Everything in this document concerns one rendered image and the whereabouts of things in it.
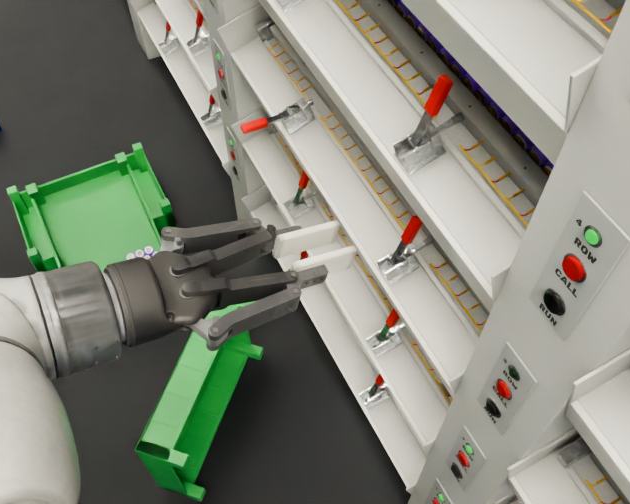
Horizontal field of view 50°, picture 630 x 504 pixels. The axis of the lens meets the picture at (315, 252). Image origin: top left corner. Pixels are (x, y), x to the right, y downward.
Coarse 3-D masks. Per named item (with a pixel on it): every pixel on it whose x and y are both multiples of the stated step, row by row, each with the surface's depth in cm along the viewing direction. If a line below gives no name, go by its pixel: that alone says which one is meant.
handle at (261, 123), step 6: (282, 114) 91; (288, 114) 91; (258, 120) 90; (264, 120) 90; (270, 120) 90; (276, 120) 90; (282, 120) 91; (240, 126) 89; (246, 126) 89; (252, 126) 89; (258, 126) 89; (264, 126) 90; (246, 132) 89
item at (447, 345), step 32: (224, 32) 98; (256, 32) 101; (256, 64) 99; (288, 64) 98; (256, 96) 101; (288, 96) 95; (320, 128) 91; (320, 160) 89; (320, 192) 88; (352, 192) 86; (352, 224) 83; (384, 224) 82; (384, 256) 80; (384, 288) 79; (416, 288) 78; (416, 320) 76; (448, 320) 75; (480, 320) 74; (448, 352) 73; (448, 384) 72
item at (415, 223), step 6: (414, 216) 73; (414, 222) 73; (420, 222) 72; (408, 228) 74; (414, 228) 73; (402, 234) 75; (408, 234) 74; (414, 234) 74; (402, 240) 75; (408, 240) 74; (402, 246) 76; (396, 252) 77; (402, 252) 76; (396, 258) 77; (402, 258) 78
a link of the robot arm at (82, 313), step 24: (96, 264) 58; (48, 288) 54; (72, 288) 55; (96, 288) 55; (48, 312) 53; (72, 312) 54; (96, 312) 55; (120, 312) 57; (72, 336) 54; (96, 336) 55; (120, 336) 56; (72, 360) 55; (96, 360) 57
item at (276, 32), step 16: (272, 32) 99; (288, 48) 96; (304, 64) 94; (304, 96) 93; (320, 96) 92; (336, 112) 89; (352, 128) 87; (352, 160) 86; (384, 176) 83; (384, 192) 83; (400, 192) 81; (400, 224) 81; (448, 288) 76; (480, 304) 74
